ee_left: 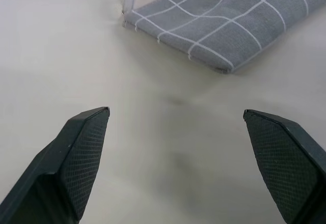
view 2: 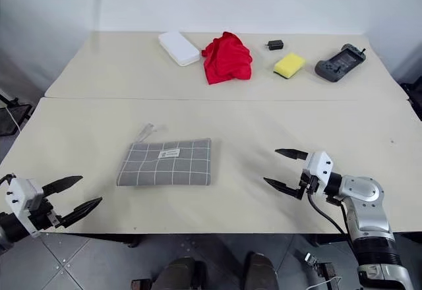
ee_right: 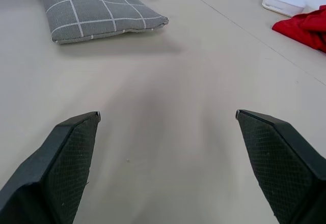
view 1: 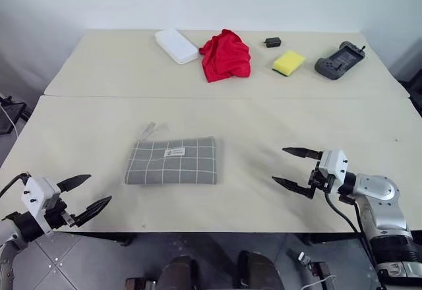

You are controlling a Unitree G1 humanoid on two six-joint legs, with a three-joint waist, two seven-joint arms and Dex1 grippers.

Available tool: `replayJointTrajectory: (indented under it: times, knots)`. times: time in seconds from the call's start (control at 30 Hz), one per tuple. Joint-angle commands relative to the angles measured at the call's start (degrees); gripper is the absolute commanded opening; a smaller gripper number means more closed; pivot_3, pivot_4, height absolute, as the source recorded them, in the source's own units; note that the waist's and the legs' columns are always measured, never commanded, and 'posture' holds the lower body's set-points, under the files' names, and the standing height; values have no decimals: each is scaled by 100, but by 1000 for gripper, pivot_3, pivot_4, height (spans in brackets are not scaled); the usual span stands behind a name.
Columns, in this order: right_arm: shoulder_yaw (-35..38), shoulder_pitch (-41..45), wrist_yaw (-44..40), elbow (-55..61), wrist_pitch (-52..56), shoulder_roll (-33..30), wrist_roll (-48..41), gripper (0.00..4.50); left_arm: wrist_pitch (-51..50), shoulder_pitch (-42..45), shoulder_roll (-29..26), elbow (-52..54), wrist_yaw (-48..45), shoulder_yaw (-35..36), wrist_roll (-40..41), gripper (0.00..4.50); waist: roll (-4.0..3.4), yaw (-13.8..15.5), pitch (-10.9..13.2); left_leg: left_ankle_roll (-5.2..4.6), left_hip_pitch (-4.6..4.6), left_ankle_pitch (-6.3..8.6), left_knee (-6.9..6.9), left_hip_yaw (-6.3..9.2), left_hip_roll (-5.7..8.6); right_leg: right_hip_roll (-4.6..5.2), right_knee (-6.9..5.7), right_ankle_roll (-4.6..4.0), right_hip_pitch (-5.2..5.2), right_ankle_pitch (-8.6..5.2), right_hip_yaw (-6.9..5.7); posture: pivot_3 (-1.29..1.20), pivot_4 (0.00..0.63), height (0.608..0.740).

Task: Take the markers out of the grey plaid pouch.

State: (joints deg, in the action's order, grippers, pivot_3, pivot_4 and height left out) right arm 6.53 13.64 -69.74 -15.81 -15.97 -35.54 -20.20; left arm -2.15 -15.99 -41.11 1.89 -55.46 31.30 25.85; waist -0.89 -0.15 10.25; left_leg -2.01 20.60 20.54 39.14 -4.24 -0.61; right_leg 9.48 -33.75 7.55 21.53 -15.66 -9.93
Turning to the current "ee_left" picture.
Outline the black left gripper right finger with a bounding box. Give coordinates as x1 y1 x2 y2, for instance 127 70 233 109
243 108 326 224

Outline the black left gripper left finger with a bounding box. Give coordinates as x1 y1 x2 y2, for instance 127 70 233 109
0 106 111 224

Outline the brown patterned pouch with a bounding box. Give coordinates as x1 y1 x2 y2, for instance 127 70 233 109
121 0 326 76

